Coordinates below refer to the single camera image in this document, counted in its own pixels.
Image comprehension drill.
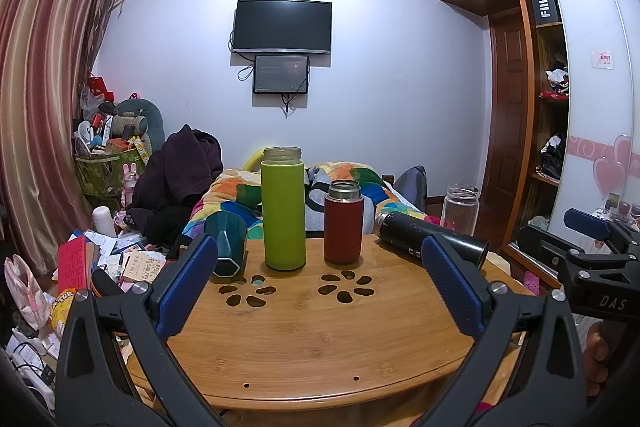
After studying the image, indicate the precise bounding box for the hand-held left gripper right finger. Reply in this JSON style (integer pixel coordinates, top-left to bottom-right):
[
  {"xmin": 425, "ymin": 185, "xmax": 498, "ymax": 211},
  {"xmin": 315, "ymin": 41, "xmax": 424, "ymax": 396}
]
[{"xmin": 414, "ymin": 234, "xmax": 587, "ymax": 427}]

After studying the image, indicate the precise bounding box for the colourful patchwork blanket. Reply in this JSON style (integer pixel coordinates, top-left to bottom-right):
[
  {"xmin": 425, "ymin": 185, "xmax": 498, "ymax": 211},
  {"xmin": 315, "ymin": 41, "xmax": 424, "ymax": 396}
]
[{"xmin": 181, "ymin": 161, "xmax": 432, "ymax": 253}]

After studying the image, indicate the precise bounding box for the grey backpack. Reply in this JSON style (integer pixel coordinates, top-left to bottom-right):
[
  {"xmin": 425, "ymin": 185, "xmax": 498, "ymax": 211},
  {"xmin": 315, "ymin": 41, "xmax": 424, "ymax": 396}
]
[{"xmin": 392, "ymin": 165, "xmax": 429, "ymax": 214}]

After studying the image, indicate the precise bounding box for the small black wall monitor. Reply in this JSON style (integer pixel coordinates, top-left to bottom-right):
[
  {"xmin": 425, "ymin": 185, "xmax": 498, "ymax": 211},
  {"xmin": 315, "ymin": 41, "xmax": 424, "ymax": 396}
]
[{"xmin": 253, "ymin": 54, "xmax": 310, "ymax": 95}]

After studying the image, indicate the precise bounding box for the pink bunny figure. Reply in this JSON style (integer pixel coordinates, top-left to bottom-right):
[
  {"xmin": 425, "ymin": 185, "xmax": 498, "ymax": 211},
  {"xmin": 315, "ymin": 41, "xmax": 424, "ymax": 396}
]
[{"xmin": 121, "ymin": 162, "xmax": 141, "ymax": 204}]

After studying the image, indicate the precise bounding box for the striped red curtain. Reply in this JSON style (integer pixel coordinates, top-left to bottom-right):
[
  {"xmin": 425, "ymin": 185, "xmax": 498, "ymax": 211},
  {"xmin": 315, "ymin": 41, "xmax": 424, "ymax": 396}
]
[{"xmin": 0, "ymin": 0, "xmax": 129, "ymax": 280}]

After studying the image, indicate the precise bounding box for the dark purple jacket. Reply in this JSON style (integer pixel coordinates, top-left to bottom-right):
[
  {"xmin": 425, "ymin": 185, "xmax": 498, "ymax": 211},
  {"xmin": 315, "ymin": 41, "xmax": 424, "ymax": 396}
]
[{"xmin": 125, "ymin": 124, "xmax": 225, "ymax": 255}]

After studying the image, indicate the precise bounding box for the clear glass cup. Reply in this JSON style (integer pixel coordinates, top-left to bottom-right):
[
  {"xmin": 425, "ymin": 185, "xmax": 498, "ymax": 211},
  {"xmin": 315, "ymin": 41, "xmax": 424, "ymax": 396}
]
[{"xmin": 440, "ymin": 184, "xmax": 482, "ymax": 238}]

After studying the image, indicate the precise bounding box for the brown wooden door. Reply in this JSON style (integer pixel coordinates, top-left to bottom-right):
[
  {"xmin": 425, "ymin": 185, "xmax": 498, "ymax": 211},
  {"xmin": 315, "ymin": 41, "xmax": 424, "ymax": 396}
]
[{"xmin": 481, "ymin": 9, "xmax": 532, "ymax": 228}]

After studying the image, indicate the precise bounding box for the green tall bottle cup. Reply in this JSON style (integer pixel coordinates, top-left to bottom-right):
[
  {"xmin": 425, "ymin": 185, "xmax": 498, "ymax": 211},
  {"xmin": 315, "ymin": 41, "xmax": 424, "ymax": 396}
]
[{"xmin": 260, "ymin": 146, "xmax": 307, "ymax": 271}]

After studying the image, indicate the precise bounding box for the person's right hand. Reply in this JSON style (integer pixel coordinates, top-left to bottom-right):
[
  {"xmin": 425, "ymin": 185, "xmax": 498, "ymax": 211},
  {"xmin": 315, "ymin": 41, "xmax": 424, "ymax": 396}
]
[{"xmin": 582, "ymin": 324, "xmax": 613, "ymax": 400}]

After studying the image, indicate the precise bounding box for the red thermos cup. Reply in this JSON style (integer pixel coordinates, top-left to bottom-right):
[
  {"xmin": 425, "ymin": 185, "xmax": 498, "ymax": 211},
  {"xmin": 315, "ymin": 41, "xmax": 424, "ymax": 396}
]
[{"xmin": 323, "ymin": 180, "xmax": 364, "ymax": 265}]

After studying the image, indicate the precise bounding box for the yellow snack bag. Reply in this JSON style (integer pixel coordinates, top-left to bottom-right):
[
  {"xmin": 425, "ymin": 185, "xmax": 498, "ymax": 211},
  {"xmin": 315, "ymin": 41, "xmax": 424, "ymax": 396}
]
[{"xmin": 49, "ymin": 289, "xmax": 94, "ymax": 334}]

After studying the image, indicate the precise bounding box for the green storage basket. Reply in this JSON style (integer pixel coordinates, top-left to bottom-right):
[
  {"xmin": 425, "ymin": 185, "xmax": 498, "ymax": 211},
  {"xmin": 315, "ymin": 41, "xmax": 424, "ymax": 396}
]
[{"xmin": 75, "ymin": 149, "xmax": 147, "ymax": 198}]

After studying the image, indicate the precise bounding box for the pile of papers and cards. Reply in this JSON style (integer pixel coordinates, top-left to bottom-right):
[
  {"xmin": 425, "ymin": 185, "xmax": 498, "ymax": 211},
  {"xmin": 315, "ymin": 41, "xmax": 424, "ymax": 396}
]
[{"xmin": 70, "ymin": 227, "xmax": 177, "ymax": 299}]

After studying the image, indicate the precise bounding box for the white sliding door with hearts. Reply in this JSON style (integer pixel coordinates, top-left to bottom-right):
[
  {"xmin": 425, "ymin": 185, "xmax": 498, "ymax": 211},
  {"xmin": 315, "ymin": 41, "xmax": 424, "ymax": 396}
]
[{"xmin": 507, "ymin": 0, "xmax": 640, "ymax": 280}]

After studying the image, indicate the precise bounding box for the black thermos cup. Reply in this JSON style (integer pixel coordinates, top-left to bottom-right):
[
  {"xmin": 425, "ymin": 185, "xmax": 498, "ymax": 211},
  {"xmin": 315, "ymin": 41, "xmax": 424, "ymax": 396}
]
[{"xmin": 374, "ymin": 210, "xmax": 490, "ymax": 270}]

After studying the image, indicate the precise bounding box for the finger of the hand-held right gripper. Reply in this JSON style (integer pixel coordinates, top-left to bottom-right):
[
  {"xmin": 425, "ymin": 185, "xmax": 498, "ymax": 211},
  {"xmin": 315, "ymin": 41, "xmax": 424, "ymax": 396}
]
[
  {"xmin": 516, "ymin": 226, "xmax": 593, "ymax": 280},
  {"xmin": 563, "ymin": 208, "xmax": 640, "ymax": 254}
]

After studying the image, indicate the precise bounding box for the white power strip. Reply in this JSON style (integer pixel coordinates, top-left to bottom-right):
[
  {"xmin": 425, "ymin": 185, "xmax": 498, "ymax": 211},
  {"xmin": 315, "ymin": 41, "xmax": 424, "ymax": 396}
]
[{"xmin": 5, "ymin": 327, "xmax": 57, "ymax": 408}]

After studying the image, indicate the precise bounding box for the black wall television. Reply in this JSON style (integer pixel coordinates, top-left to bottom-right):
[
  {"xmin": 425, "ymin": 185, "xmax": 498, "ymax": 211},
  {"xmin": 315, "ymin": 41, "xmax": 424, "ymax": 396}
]
[{"xmin": 231, "ymin": 0, "xmax": 333, "ymax": 56}]

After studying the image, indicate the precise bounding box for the red gift bag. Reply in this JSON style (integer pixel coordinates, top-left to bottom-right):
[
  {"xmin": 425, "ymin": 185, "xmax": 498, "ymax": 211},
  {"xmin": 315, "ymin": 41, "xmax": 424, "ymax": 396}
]
[{"xmin": 87, "ymin": 77, "xmax": 117, "ymax": 104}]

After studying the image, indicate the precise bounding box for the teal faceted cup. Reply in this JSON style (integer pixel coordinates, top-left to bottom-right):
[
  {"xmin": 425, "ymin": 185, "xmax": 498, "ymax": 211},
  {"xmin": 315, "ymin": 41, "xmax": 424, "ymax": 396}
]
[{"xmin": 206, "ymin": 211, "xmax": 249, "ymax": 284}]

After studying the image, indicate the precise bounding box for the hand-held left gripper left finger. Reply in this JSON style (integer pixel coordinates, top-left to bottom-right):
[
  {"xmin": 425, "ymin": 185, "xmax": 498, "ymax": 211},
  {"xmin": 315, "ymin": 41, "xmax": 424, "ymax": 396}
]
[{"xmin": 55, "ymin": 234, "xmax": 227, "ymax": 427}]

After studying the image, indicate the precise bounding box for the pink floral bag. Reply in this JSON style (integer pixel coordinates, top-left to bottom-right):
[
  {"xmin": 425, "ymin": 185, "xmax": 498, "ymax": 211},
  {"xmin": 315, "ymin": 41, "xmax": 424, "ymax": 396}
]
[{"xmin": 4, "ymin": 254, "xmax": 54, "ymax": 332}]

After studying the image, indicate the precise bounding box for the white bottle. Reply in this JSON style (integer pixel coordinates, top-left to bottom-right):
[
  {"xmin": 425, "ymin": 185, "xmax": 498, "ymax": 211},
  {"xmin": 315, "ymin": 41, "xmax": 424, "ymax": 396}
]
[{"xmin": 92, "ymin": 206, "xmax": 119, "ymax": 239}]

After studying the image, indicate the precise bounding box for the black box on shelf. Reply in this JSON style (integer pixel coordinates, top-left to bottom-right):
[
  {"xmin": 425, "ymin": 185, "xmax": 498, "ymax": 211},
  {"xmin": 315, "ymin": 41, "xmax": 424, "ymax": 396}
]
[{"xmin": 530, "ymin": 0, "xmax": 564, "ymax": 28}]

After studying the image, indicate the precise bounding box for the grey plush toy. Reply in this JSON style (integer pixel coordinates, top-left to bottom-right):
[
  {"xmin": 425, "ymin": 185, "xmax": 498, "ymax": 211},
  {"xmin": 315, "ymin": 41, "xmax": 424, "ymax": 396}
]
[{"xmin": 99, "ymin": 98, "xmax": 166, "ymax": 148}]

